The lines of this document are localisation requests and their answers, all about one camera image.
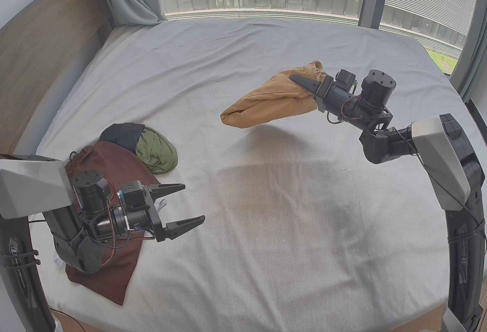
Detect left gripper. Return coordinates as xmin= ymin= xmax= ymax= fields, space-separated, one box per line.
xmin=114 ymin=182 xmax=206 ymax=244

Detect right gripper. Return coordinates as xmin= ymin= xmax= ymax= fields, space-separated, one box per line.
xmin=288 ymin=74 xmax=360 ymax=114

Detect tan shorts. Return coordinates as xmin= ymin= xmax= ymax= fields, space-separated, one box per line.
xmin=220 ymin=61 xmax=328 ymax=130

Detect green garment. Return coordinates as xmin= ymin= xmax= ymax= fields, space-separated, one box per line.
xmin=135 ymin=126 xmax=179 ymax=174

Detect brown garment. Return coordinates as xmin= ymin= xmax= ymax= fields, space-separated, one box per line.
xmin=65 ymin=143 xmax=162 ymax=306

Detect black garment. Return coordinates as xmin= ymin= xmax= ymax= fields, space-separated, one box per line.
xmin=100 ymin=122 xmax=147 ymax=156

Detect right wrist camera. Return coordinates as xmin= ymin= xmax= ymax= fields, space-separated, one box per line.
xmin=334 ymin=69 xmax=357 ymax=91

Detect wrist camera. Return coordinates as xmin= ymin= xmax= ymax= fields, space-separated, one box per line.
xmin=334 ymin=69 xmax=357 ymax=91
xmin=119 ymin=181 xmax=153 ymax=212

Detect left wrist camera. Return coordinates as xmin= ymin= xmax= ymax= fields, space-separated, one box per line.
xmin=119 ymin=181 xmax=153 ymax=212

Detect black cable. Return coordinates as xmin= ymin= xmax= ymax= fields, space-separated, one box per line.
xmin=49 ymin=309 xmax=82 ymax=328

